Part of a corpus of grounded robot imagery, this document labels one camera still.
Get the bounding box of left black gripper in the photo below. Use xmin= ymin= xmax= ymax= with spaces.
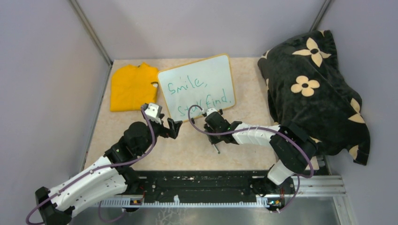
xmin=138 ymin=113 xmax=182 ymax=155

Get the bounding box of white marker pen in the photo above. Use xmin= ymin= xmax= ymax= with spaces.
xmin=212 ymin=144 xmax=220 ymax=154

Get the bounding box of whiteboard with yellow frame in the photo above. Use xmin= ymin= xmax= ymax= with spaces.
xmin=158 ymin=54 xmax=236 ymax=121

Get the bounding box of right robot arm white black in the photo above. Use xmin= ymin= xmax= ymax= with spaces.
xmin=204 ymin=111 xmax=317 ymax=193

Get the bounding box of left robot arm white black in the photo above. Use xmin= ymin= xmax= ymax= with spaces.
xmin=35 ymin=117 xmax=182 ymax=225

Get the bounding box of yellow folded sweatshirt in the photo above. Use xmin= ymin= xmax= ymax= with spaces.
xmin=110 ymin=62 xmax=159 ymax=112

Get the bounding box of black floral blanket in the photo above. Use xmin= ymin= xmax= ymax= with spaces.
xmin=257 ymin=30 xmax=370 ymax=166

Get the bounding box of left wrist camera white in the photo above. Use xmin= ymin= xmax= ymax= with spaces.
xmin=143 ymin=103 xmax=162 ymax=124

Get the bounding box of white slotted cable duct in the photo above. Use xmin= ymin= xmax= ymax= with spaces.
xmin=101 ymin=195 xmax=270 ymax=208

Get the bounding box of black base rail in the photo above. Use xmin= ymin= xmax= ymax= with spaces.
xmin=125 ymin=170 xmax=295 ymax=203

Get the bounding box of left metal corner post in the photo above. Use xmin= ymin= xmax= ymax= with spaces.
xmin=68 ymin=0 xmax=113 ymax=66

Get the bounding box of metal corner post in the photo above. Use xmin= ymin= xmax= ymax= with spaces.
xmin=309 ymin=0 xmax=334 ymax=32
xmin=68 ymin=0 xmax=113 ymax=66

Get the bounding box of right metal corner post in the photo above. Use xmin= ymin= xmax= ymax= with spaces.
xmin=309 ymin=0 xmax=334 ymax=32

